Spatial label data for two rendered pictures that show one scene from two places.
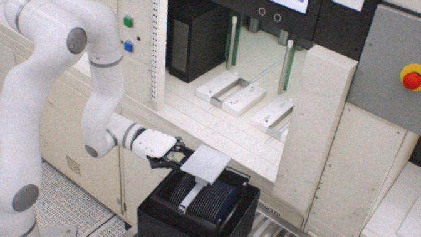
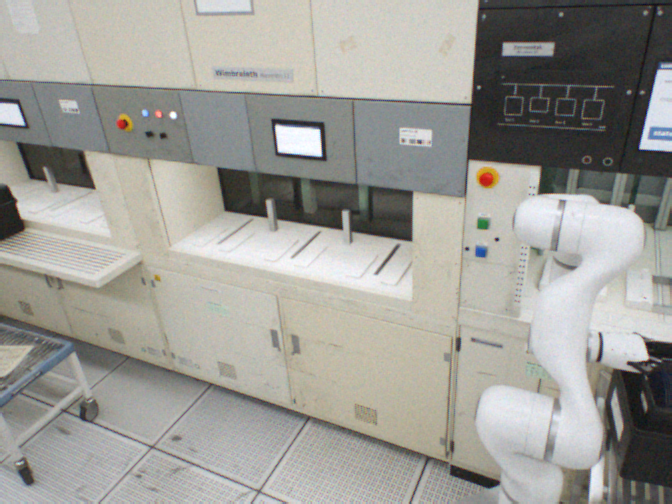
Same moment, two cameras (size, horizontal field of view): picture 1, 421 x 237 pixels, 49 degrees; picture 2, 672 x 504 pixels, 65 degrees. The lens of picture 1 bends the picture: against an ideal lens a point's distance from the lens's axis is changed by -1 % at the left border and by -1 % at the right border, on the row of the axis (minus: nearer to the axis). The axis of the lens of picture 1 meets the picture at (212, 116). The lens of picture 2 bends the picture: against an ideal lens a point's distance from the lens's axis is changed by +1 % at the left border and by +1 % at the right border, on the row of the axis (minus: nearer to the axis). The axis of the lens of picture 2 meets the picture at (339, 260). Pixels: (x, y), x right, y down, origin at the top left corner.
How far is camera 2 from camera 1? 0.94 m
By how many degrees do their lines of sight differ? 9
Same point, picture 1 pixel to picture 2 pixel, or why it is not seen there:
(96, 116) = not seen: hidden behind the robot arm
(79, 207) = (382, 463)
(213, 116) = not seen: hidden behind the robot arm
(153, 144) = (627, 347)
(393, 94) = not seen: outside the picture
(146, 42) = (510, 241)
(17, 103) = (578, 328)
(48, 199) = (340, 464)
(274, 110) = (640, 285)
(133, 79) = (482, 288)
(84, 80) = (397, 306)
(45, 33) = (618, 235)
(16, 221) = (559, 479)
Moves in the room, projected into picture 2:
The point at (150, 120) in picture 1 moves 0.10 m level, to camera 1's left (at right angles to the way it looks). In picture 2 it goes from (508, 330) to (479, 334)
